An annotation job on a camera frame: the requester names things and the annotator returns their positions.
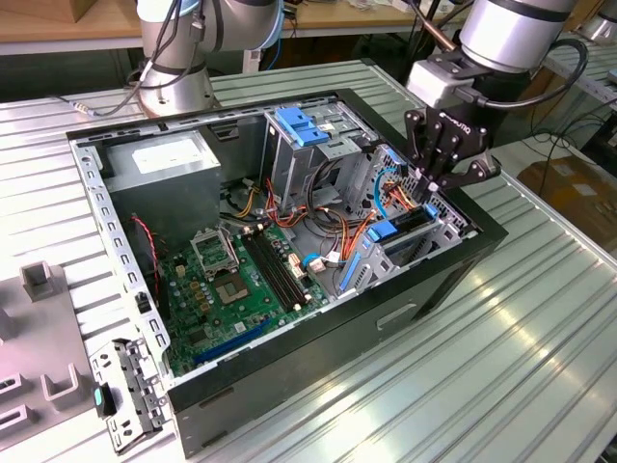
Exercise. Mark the cardboard box with labels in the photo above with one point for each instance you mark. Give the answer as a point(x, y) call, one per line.
point(573, 193)

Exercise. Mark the grey metal drive cage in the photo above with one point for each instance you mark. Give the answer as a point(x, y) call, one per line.
point(294, 169)

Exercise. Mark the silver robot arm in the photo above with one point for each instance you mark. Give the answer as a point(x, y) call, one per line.
point(511, 34)

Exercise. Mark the wooden desk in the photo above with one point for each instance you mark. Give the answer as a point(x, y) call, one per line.
point(337, 19)

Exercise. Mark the black open PC case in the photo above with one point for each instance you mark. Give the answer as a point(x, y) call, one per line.
point(337, 337)

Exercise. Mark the white low table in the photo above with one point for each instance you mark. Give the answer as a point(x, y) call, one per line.
point(511, 159)

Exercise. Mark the black latch with teal tab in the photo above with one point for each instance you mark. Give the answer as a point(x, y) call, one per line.
point(108, 400)

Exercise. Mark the hard disk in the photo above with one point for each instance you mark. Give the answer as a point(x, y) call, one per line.
point(412, 219)

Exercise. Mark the CPU socket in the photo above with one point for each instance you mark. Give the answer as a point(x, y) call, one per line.
point(231, 289)

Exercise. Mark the green motherboard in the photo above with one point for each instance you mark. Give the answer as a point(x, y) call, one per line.
point(250, 313)

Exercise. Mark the white box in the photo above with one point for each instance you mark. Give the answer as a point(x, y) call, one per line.
point(402, 5)

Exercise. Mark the metal slot retention bracket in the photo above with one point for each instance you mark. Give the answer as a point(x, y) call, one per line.
point(130, 386)

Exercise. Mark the blue plastic drive bracket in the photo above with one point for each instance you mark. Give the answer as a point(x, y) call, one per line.
point(301, 130)

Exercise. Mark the grey power supply unit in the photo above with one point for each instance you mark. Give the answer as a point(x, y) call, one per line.
point(164, 202)

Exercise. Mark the blue expansion slot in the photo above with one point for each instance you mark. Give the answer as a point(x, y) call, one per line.
point(226, 345)

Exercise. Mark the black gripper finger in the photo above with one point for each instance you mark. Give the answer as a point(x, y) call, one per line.
point(413, 140)
point(474, 171)

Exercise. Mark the small cardboard box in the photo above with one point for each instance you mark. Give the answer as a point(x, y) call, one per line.
point(79, 9)

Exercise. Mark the grey parts rack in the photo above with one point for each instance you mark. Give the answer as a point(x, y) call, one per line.
point(43, 333)

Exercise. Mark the small black rear clip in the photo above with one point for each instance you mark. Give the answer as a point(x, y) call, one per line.
point(142, 304)

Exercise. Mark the small grey wrist camera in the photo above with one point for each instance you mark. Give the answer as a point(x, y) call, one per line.
point(493, 163)

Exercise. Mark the black RAM slot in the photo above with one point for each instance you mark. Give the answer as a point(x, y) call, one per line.
point(270, 267)
point(277, 265)
point(263, 271)
point(285, 263)

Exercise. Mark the grey metal disk bay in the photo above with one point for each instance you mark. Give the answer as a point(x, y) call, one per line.
point(366, 263)

